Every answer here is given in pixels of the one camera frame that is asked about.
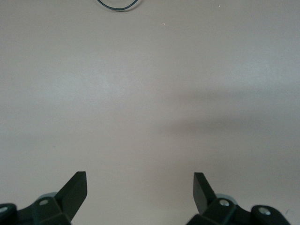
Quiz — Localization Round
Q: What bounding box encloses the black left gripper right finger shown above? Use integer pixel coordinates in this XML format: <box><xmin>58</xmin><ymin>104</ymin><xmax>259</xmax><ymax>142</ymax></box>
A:
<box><xmin>186</xmin><ymin>172</ymin><xmax>292</xmax><ymax>225</ymax></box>

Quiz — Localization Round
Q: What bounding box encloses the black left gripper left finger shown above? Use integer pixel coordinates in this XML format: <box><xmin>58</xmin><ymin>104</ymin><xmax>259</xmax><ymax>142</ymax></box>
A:
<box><xmin>0</xmin><ymin>171</ymin><xmax>88</xmax><ymax>225</ymax></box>

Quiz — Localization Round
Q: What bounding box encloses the black cable loop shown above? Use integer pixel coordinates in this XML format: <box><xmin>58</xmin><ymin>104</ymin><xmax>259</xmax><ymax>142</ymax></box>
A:
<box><xmin>96</xmin><ymin>0</ymin><xmax>140</xmax><ymax>12</ymax></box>

